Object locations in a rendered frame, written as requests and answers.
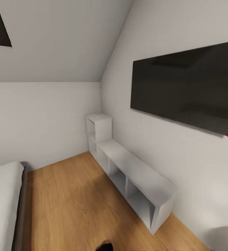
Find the bookcase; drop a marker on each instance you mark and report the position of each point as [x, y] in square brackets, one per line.
[149, 194]

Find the wall mounted tv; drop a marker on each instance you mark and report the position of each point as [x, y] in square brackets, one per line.
[190, 87]

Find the bed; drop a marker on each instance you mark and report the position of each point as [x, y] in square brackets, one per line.
[13, 182]

